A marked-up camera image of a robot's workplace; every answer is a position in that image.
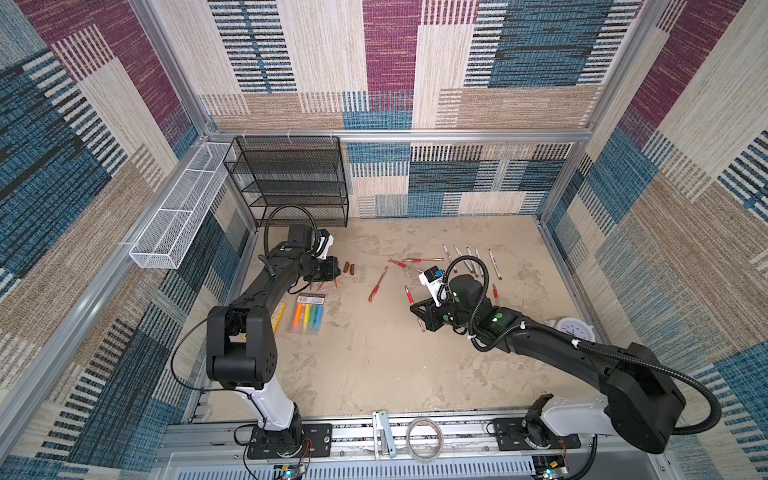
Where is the highlighter set clear case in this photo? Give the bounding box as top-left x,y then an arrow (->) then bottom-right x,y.
288,293 -> 326,335

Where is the white alarm clock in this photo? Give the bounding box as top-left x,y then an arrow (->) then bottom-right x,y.
553,317 -> 597,342

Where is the yellow calculator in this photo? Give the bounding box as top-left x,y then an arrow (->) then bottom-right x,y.
271,301 -> 286,332

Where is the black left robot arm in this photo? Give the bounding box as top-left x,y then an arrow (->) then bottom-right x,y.
189,205 -> 341,457

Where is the brown cap marker bottom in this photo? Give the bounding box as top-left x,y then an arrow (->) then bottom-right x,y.
454,245 -> 471,271

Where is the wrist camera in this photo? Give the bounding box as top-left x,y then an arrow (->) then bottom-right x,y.
314,229 -> 334,260
419,266 -> 449,306

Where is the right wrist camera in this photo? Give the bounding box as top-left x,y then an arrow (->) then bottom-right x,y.
419,266 -> 449,306

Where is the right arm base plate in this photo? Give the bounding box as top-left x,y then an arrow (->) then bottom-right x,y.
487,417 -> 582,451

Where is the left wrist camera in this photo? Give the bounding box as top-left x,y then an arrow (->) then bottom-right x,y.
314,229 -> 334,260

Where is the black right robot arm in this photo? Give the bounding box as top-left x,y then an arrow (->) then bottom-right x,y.
410,255 -> 722,454

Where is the aluminium rail bracket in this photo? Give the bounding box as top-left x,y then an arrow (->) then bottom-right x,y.
372,410 -> 397,459

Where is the brown cap white marker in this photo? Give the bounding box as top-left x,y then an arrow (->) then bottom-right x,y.
442,244 -> 453,263

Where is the white wire mesh basket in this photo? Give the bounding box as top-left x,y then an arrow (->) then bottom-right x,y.
129,142 -> 229,270

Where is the black wire mesh shelf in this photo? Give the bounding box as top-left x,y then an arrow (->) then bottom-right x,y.
223,136 -> 350,227

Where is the green cap marker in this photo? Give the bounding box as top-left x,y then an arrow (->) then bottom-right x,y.
474,248 -> 486,274
467,247 -> 477,266
488,249 -> 503,281

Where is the red gel pen upright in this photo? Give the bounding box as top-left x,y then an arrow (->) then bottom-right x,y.
368,266 -> 389,303

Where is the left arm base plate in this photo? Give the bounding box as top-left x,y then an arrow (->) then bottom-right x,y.
245,423 -> 333,460

